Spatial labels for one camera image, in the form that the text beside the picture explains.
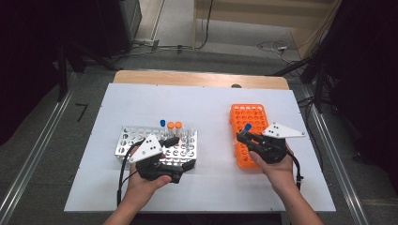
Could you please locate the wooden cabinet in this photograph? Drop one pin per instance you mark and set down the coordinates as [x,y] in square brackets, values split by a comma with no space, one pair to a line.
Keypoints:
[250,18]

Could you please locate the black curtain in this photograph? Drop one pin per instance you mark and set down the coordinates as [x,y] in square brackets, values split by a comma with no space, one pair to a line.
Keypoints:
[25,62]
[369,78]

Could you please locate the person's left hand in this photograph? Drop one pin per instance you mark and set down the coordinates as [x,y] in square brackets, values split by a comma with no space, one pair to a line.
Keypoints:
[140,190]

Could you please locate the silver metal tube rack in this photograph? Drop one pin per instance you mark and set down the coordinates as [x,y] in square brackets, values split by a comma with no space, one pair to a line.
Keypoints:
[187,150]

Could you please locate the aluminium floor rail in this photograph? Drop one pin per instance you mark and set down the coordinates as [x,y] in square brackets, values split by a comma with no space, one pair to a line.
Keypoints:
[347,187]
[37,143]

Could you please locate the wooden table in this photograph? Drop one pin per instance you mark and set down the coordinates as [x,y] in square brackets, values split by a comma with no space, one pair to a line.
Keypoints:
[187,78]

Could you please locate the dark cabinet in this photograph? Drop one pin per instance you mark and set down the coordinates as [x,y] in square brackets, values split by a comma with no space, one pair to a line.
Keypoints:
[125,25]

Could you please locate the black metal stand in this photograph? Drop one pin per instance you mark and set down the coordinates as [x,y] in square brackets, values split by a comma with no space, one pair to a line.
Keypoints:
[62,75]
[319,87]

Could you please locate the orange plastic tube rack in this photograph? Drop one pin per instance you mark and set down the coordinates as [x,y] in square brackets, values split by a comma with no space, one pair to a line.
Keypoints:
[245,165]

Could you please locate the white board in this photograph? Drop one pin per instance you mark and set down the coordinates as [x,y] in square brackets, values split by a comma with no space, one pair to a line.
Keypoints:
[203,109]

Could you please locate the person's right hand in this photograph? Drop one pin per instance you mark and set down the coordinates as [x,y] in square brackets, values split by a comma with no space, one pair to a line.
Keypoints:
[280,176]

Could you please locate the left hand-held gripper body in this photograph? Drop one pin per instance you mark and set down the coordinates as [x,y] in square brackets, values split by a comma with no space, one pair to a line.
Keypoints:
[147,151]

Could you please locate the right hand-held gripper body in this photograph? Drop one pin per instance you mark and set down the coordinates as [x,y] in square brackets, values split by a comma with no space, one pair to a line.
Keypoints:
[272,150]

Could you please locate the orange-capped clear test tube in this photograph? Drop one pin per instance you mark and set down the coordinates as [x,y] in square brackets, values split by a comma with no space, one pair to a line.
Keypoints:
[178,124]
[170,125]

